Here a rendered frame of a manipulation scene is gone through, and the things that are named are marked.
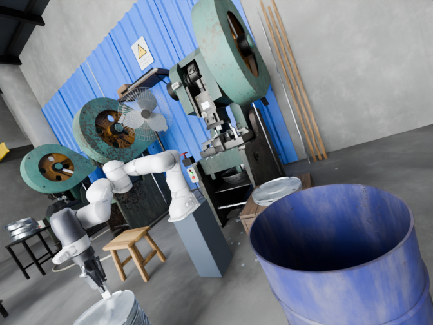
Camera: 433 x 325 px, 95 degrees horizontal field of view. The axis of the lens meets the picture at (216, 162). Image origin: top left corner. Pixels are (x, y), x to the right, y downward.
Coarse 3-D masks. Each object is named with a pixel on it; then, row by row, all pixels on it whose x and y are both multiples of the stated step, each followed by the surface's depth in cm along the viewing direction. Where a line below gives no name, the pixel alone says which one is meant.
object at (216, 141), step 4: (216, 136) 167; (220, 136) 165; (208, 140) 166; (212, 140) 157; (216, 140) 169; (220, 140) 168; (224, 140) 173; (212, 144) 172; (216, 144) 170; (220, 144) 168; (216, 148) 171; (220, 148) 169; (224, 148) 169; (216, 152) 172
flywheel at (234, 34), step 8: (232, 16) 159; (232, 24) 165; (232, 32) 165; (240, 32) 172; (240, 40) 146; (248, 40) 145; (240, 48) 147; (248, 48) 146; (248, 56) 180; (248, 64) 175; (256, 64) 183; (256, 72) 177
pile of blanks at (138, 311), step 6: (138, 306) 77; (138, 312) 76; (144, 312) 80; (132, 318) 71; (138, 318) 73; (144, 318) 78; (126, 324) 68; (132, 324) 70; (138, 324) 72; (144, 324) 75; (150, 324) 81
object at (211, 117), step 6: (204, 90) 174; (198, 96) 173; (204, 96) 171; (198, 102) 175; (204, 102) 172; (210, 102) 170; (204, 108) 174; (210, 108) 172; (204, 114) 175; (210, 114) 170; (216, 114) 171; (222, 114) 179; (204, 120) 178; (210, 120) 172; (216, 120) 172
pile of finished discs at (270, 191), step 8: (264, 184) 131; (272, 184) 125; (280, 184) 118; (288, 184) 115; (296, 184) 110; (256, 192) 123; (264, 192) 118; (272, 192) 112; (280, 192) 109; (288, 192) 105; (256, 200) 112; (264, 200) 107; (272, 200) 104
